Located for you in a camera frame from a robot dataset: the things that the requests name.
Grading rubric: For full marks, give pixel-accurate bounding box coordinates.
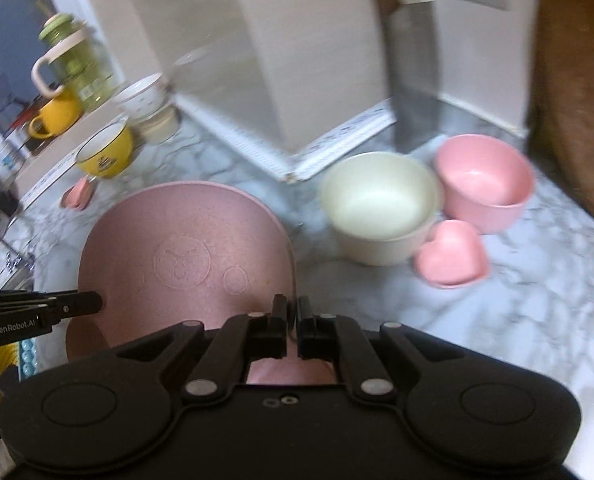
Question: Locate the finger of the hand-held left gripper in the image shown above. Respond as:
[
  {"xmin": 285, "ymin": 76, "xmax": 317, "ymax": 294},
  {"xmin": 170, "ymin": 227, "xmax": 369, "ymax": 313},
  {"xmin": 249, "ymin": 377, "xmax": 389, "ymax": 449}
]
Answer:
[{"xmin": 52, "ymin": 290, "xmax": 104, "ymax": 320}]

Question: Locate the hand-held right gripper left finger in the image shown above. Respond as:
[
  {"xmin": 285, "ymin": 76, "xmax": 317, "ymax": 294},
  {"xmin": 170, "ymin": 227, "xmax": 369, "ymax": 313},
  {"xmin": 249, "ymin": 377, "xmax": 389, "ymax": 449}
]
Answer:
[{"xmin": 117, "ymin": 294, "xmax": 290, "ymax": 406}]

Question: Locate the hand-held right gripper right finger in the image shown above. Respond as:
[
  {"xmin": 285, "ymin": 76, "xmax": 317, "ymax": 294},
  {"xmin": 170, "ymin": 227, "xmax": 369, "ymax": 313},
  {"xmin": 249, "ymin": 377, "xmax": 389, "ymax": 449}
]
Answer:
[{"xmin": 297, "ymin": 296, "xmax": 465, "ymax": 403}]

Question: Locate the pink bear-shaped plate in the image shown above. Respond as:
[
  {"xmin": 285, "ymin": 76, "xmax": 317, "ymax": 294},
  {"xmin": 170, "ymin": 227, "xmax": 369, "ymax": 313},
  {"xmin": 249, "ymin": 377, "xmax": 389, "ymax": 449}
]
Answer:
[{"xmin": 66, "ymin": 181, "xmax": 338, "ymax": 386}]

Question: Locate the cream bowl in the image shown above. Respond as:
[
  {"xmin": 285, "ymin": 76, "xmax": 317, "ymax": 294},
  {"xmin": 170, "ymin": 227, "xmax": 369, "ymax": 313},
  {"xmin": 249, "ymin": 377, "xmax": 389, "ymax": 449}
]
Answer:
[{"xmin": 319, "ymin": 152, "xmax": 445, "ymax": 267}]

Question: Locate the pink heart-shaped dish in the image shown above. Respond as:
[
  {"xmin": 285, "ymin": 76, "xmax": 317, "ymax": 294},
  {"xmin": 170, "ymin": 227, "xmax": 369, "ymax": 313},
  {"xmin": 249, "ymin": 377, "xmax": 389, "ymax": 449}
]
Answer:
[{"xmin": 414, "ymin": 220, "xmax": 490, "ymax": 289}]

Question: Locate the pink bowl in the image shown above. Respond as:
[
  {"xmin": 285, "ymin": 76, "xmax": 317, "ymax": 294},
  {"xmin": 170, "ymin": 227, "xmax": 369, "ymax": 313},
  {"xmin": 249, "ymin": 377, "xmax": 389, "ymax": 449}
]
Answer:
[{"xmin": 433, "ymin": 134, "xmax": 535, "ymax": 235}]

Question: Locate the small pink dish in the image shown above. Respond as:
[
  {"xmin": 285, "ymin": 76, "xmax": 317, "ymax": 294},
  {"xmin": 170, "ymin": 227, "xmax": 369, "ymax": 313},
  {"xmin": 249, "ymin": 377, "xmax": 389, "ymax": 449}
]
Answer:
[{"xmin": 59, "ymin": 177, "xmax": 98, "ymax": 211}]

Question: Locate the yellow printed cup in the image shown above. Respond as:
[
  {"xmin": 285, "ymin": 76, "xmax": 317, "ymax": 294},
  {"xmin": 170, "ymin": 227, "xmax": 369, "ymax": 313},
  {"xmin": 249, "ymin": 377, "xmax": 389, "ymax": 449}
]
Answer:
[{"xmin": 74, "ymin": 122, "xmax": 135, "ymax": 179}]

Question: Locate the yellow mug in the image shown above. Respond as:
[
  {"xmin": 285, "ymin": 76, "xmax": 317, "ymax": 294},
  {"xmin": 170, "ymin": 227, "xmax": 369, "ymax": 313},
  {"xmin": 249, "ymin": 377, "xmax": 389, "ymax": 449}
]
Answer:
[{"xmin": 27, "ymin": 91, "xmax": 84, "ymax": 141}]

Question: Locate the small cream jar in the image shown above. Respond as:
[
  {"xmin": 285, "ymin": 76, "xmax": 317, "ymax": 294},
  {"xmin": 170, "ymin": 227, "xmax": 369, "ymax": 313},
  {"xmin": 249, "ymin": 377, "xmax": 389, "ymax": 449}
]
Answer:
[{"xmin": 139, "ymin": 105, "xmax": 181, "ymax": 144}]

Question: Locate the white dotted cup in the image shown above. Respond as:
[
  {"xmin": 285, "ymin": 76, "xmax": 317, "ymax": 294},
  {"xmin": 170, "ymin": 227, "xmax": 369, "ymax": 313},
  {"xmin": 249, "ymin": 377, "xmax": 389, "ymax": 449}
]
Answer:
[{"xmin": 114, "ymin": 72, "xmax": 170, "ymax": 121}]

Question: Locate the green glass jar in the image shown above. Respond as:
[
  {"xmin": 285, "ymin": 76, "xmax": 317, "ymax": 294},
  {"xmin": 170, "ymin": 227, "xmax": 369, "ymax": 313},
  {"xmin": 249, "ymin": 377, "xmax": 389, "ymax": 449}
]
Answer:
[{"xmin": 31, "ymin": 12, "xmax": 116, "ymax": 112}]

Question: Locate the round wooden cutting board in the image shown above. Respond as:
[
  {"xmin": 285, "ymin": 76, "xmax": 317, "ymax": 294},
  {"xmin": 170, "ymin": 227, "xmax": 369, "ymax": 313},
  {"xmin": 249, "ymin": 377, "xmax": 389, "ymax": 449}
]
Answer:
[{"xmin": 527, "ymin": 0, "xmax": 594, "ymax": 238}]

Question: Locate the cleaver with wooden handle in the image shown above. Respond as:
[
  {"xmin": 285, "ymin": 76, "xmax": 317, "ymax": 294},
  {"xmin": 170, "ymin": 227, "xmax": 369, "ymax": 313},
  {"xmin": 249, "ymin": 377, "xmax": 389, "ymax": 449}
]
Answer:
[{"xmin": 367, "ymin": 0, "xmax": 440, "ymax": 150}]

